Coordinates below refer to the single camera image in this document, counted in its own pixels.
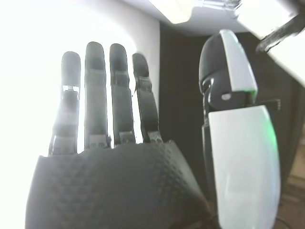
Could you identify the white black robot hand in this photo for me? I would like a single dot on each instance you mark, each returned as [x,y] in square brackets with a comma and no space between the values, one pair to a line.
[107,186]

